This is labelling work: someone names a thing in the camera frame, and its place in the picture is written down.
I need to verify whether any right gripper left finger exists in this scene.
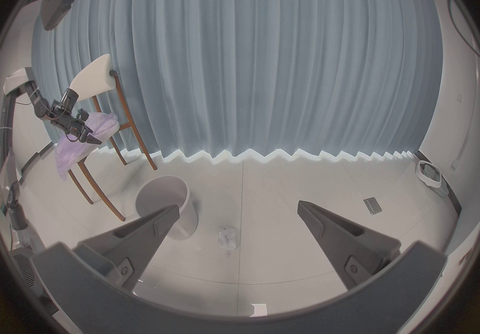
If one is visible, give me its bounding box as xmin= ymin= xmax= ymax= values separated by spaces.
xmin=74 ymin=204 xmax=181 ymax=293

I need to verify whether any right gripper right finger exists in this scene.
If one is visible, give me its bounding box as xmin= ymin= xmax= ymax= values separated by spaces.
xmin=297 ymin=200 xmax=401 ymax=291

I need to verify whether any purple plastic bag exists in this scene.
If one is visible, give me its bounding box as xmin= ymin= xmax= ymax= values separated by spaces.
xmin=54 ymin=111 xmax=121 ymax=180

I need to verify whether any blue-green curtain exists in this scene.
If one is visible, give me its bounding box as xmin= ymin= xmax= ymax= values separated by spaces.
xmin=31 ymin=0 xmax=444 ymax=167

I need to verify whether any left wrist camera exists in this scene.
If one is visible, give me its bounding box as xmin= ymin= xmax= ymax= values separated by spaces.
xmin=56 ymin=88 xmax=80 ymax=116

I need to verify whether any white trash bin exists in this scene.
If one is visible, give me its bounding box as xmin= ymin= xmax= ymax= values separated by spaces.
xmin=134 ymin=175 xmax=199 ymax=241

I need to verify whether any white oval floor device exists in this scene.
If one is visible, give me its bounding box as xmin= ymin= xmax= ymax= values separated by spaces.
xmin=416 ymin=160 xmax=449 ymax=197

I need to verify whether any clear printed wrapper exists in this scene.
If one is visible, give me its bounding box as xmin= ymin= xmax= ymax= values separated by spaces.
xmin=218 ymin=226 xmax=238 ymax=251

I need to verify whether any white cushioned wooden chair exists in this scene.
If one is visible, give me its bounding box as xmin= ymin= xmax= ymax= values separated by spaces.
xmin=67 ymin=54 xmax=158 ymax=222

